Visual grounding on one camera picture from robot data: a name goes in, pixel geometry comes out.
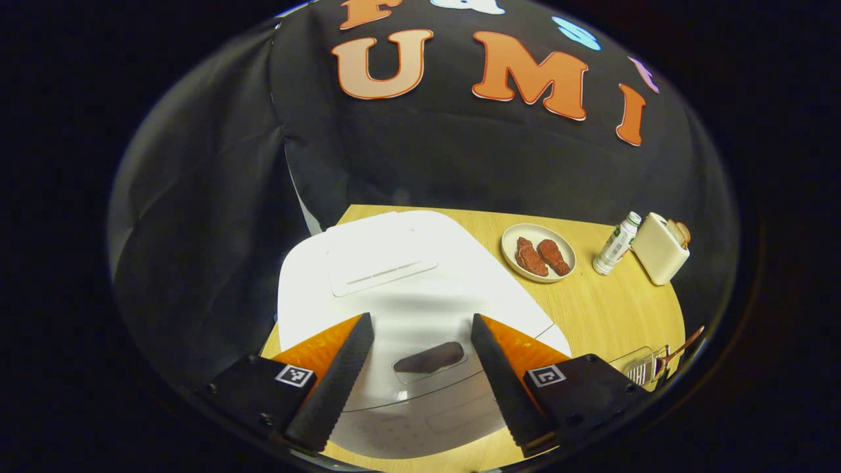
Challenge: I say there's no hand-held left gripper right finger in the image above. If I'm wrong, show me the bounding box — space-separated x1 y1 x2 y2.
470 313 651 457

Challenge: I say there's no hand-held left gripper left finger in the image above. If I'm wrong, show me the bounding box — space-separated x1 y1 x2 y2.
194 313 375 454

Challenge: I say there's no white rice cooker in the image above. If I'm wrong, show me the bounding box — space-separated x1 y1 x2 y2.
276 209 572 459

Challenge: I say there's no brown wooden spoon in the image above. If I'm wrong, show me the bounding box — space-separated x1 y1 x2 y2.
654 325 705 378

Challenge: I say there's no red meat piece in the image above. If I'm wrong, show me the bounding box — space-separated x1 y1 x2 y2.
537 239 571 277
515 237 549 277

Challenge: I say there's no white round plate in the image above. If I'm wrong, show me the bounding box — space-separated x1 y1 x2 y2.
501 223 577 284

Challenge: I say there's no white drink bottle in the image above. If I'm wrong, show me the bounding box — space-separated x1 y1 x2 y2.
592 212 642 276

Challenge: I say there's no white toaster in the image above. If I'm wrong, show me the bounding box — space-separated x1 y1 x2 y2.
631 212 692 286

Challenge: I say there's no black backdrop cloth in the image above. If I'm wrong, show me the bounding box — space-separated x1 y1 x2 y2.
107 0 742 395

